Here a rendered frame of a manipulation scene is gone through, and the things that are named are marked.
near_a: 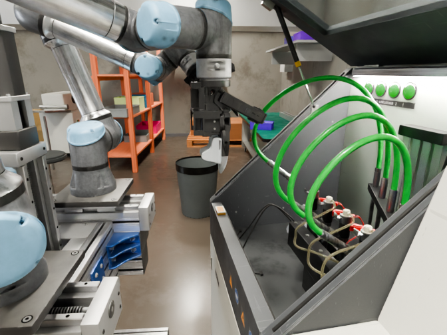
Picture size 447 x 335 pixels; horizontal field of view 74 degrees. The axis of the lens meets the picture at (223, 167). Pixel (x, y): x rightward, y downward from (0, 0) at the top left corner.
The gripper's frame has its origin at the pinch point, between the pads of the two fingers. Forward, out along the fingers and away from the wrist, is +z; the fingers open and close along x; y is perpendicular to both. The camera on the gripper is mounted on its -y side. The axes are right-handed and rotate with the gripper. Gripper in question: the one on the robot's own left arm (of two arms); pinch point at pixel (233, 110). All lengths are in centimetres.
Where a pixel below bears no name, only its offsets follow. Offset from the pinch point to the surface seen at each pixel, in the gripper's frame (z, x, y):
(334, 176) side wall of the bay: 36, -40, -8
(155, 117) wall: -288, -482, 271
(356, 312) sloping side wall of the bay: 57, 31, -3
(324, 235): 43, 27, -6
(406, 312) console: 60, 33, -11
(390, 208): 49, 8, -19
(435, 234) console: 51, 33, -23
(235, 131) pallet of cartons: -130, -466, 132
